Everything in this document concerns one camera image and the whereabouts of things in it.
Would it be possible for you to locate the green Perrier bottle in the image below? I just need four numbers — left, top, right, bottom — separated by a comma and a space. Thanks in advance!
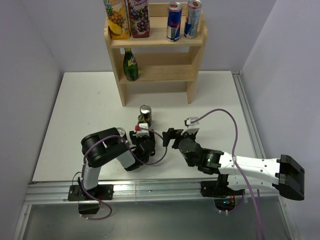
123, 48, 139, 82
137, 114, 146, 124

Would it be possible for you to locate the yellow pineapple juice carton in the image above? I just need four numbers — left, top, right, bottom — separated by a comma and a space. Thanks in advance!
103, 0, 131, 40

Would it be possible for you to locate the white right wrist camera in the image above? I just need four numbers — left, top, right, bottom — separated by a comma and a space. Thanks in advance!
181, 117, 200, 135

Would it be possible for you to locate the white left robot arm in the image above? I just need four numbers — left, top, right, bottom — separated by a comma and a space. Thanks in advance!
78, 127, 156, 200

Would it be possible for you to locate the light wooden shelf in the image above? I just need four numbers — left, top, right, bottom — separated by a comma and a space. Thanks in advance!
104, 2, 208, 106

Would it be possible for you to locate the black gold band can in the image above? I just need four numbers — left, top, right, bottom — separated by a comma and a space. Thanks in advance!
116, 127, 127, 140

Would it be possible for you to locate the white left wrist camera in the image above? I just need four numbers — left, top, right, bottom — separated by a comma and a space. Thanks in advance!
134, 122, 150, 138

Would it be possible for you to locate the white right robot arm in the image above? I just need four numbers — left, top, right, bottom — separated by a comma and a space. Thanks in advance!
162, 128, 305, 201

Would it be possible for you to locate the blue Red Bull can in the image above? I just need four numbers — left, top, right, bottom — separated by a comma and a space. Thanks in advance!
166, 2, 183, 42

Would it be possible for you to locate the black yellow label can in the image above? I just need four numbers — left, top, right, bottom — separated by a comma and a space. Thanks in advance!
139, 104, 152, 127

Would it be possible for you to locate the purple grape juice carton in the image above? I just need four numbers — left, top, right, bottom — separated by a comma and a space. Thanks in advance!
127, 0, 150, 38

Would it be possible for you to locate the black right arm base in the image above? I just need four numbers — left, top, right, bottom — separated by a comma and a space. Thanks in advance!
200, 180, 245, 212

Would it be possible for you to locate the silver Red Bull can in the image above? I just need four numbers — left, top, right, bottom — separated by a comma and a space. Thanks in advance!
183, 0, 202, 39

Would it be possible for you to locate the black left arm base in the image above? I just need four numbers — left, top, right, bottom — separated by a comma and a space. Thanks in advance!
67, 183, 115, 216

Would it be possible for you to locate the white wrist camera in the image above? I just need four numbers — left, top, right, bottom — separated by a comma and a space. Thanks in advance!
181, 117, 200, 135
134, 122, 150, 138

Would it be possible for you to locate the aluminium frame rail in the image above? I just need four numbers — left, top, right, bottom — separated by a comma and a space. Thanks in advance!
12, 70, 301, 240

